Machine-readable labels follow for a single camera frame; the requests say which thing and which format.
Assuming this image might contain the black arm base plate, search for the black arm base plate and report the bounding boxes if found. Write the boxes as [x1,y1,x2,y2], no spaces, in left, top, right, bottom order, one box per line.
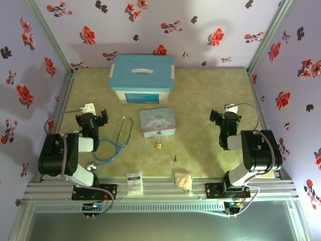
[71,183,118,201]
[205,182,251,200]

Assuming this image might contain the white flat packet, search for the white flat packet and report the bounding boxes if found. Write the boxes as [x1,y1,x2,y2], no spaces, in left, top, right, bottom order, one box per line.
[126,171,144,196]

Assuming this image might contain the blue lidded plastic storage box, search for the blue lidded plastic storage box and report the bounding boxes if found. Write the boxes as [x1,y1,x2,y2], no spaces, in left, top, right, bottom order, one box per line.
[108,54,176,105]

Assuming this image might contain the slotted grey cable duct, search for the slotted grey cable duct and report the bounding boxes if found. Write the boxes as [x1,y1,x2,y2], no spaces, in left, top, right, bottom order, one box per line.
[33,202,227,214]

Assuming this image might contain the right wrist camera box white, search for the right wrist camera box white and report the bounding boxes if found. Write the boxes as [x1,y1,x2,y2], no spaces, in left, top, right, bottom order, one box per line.
[224,103,239,114]

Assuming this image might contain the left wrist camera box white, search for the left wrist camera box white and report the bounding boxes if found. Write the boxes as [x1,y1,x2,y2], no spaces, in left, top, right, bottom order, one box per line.
[80,102,96,115]

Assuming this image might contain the aluminium frame side rail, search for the aluminium frame side rail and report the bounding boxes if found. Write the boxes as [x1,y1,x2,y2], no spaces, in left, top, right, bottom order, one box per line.
[30,70,77,183]
[247,69,293,180]

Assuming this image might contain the light blue cartoon tin box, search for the light blue cartoon tin box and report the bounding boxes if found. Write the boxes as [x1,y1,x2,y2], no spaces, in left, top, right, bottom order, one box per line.
[139,107,177,139]

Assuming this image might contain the crumpled beige wrapper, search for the crumpled beige wrapper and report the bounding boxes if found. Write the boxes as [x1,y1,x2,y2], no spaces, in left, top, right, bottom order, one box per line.
[172,170,194,194]

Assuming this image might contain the left arm grey cable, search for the left arm grey cable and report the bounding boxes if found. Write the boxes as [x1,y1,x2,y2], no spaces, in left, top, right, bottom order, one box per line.
[44,107,115,215]

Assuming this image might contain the aluminium frame post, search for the aluminium frame post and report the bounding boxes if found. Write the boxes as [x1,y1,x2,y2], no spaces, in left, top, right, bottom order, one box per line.
[24,0,77,76]
[246,0,295,76]

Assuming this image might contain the blue stethoscope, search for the blue stethoscope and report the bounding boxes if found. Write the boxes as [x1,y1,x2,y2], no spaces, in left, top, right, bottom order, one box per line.
[86,115,134,173]

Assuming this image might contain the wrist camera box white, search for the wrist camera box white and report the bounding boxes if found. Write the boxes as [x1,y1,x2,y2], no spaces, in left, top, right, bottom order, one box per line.
[80,102,96,115]
[224,103,239,114]

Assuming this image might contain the aluminium frame front rail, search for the aluminium frame front rail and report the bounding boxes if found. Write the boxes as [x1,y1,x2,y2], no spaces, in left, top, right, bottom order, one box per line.
[24,176,300,202]

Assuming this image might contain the small circuit board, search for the small circuit board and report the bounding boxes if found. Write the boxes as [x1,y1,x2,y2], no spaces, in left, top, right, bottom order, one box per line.
[82,202,104,211]
[224,200,245,217]

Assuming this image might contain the grey metal panel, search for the grey metal panel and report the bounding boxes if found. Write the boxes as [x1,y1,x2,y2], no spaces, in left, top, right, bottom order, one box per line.
[10,212,312,241]

